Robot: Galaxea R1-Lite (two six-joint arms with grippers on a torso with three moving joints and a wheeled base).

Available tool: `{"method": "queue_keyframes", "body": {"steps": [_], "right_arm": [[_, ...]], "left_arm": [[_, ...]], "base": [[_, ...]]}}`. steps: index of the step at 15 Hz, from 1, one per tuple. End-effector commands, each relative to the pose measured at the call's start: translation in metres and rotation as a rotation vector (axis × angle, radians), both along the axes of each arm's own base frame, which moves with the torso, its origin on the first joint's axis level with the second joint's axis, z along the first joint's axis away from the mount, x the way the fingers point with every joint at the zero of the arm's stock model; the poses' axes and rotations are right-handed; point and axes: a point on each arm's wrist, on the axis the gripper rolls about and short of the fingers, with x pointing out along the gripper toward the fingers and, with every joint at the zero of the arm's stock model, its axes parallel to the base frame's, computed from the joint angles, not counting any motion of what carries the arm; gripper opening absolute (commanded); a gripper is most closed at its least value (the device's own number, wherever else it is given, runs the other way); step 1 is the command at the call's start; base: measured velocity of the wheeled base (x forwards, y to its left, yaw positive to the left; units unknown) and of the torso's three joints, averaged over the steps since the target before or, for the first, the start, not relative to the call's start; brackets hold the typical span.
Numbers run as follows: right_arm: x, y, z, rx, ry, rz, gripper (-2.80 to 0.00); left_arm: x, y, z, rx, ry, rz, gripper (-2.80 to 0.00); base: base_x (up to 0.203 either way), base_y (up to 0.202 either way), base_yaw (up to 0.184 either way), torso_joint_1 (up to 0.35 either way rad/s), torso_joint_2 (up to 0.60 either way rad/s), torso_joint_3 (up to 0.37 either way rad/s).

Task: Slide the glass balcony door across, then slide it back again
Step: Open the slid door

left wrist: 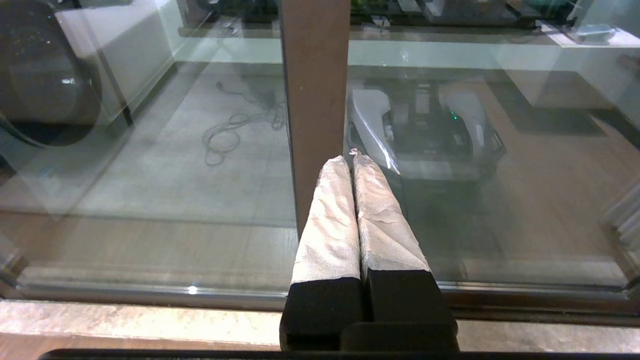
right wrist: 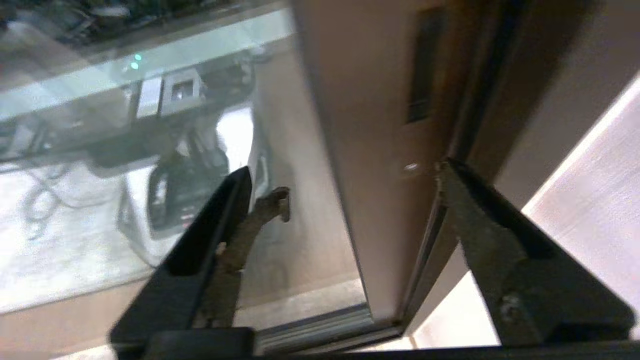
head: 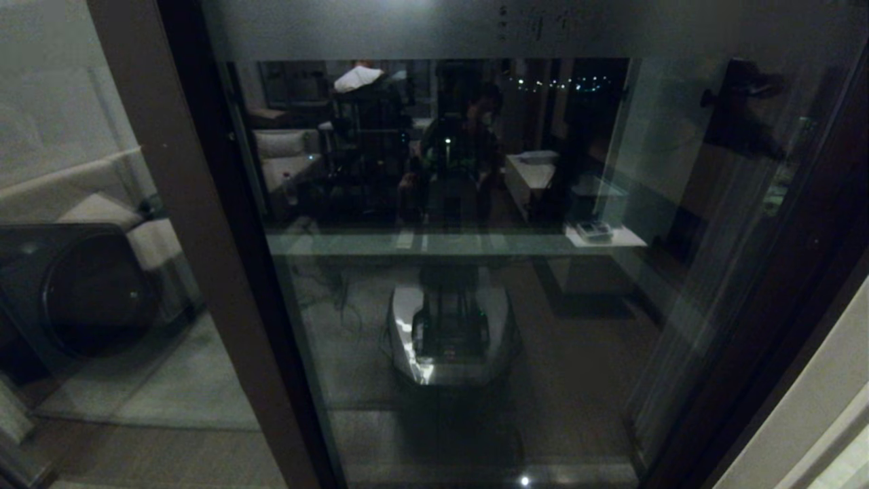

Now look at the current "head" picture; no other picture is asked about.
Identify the brown framed sliding glass door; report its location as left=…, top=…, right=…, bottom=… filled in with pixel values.
left=160, top=0, right=869, bottom=489

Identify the brown framed fixed glass panel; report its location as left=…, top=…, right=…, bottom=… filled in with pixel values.
left=0, top=0, right=320, bottom=489

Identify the dark brown door jamb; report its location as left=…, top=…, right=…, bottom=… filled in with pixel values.
left=679, top=238, right=869, bottom=489

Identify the pale wall trim strip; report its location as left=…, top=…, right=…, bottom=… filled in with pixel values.
left=774, top=380, right=869, bottom=489

